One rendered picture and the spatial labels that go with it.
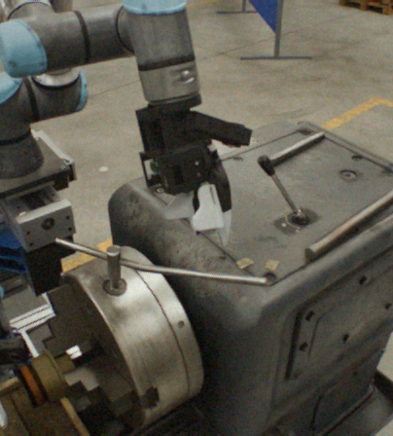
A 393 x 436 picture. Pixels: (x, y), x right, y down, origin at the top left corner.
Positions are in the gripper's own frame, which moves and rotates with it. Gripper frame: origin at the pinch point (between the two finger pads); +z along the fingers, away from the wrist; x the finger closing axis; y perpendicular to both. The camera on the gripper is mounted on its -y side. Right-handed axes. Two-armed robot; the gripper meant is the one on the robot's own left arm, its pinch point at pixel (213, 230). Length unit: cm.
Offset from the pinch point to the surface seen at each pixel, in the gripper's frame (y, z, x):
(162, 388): 12.5, 24.5, -4.4
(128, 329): 14.1, 13.2, -7.4
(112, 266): 12.8, 3.3, -10.0
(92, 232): -52, 74, -209
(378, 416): -51, 82, -11
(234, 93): -253, 41, -311
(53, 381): 26.4, 21.3, -16.0
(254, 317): -1.4, 14.2, 4.5
